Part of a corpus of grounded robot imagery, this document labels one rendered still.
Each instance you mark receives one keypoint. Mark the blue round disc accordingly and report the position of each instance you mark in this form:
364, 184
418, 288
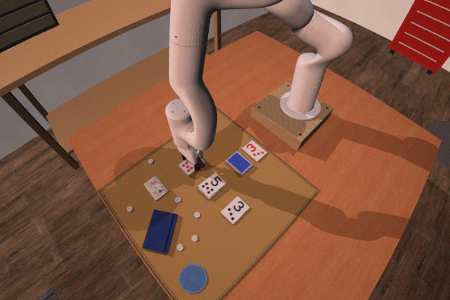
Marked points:
193, 278

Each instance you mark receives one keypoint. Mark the dark blue notebook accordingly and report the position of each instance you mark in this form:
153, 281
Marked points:
160, 231

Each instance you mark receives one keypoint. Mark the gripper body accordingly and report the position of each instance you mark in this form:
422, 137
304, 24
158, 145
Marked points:
191, 154

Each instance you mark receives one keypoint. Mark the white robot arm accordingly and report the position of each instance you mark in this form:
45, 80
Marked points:
188, 34

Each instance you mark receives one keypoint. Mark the tan card cloth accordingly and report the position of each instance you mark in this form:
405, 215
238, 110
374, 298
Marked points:
255, 261
225, 250

